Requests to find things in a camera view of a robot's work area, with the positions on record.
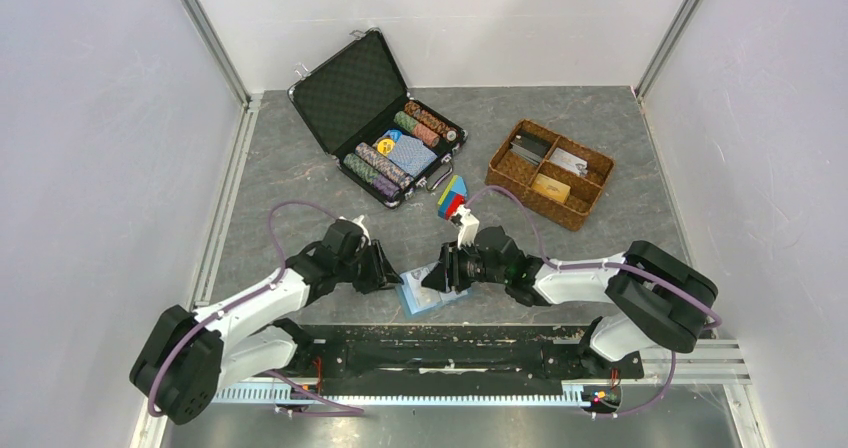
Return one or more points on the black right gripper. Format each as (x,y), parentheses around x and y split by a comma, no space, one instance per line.
(436,279)

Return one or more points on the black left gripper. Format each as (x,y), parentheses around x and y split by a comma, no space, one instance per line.
(379,263)

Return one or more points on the blue card holder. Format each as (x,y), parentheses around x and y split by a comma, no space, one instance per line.
(446,298)

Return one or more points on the white VIP card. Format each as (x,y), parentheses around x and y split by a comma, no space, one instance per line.
(416,297)

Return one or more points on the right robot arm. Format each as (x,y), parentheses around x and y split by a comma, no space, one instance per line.
(661,301)

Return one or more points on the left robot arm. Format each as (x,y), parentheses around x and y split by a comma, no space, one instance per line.
(190,356)

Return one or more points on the blue playing card deck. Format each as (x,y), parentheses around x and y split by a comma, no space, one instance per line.
(411,155)

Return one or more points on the gold VIP card stack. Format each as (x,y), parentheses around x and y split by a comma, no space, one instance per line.
(551,188)

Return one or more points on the dark card stack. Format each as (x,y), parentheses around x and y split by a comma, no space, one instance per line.
(530,147)

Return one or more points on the white card stack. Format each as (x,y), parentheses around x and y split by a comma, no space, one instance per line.
(569,162)

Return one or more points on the colourful toy brick block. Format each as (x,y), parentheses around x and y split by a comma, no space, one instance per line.
(454,195)

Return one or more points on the green purple chip stack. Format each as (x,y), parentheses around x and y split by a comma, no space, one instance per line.
(371,175)

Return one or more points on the yellow dealer chip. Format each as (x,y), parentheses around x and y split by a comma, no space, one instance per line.
(385,146)

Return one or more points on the woven wicker basket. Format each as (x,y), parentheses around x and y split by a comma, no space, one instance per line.
(511,172)

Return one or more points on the green pink chip stack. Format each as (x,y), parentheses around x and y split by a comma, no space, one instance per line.
(417,129)

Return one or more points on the brown orange chip stack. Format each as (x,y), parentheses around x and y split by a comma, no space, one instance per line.
(431,121)

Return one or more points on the black poker chip case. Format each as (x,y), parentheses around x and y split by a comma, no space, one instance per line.
(352,98)

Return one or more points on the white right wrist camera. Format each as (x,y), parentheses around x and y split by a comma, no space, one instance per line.
(467,225)

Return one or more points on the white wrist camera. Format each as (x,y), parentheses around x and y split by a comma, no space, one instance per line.
(359,221)
(467,225)

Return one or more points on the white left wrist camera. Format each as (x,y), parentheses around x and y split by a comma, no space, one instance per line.
(359,221)

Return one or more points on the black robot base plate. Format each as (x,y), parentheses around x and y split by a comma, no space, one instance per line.
(449,360)

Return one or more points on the white cable duct rail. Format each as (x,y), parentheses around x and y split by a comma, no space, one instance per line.
(277,393)

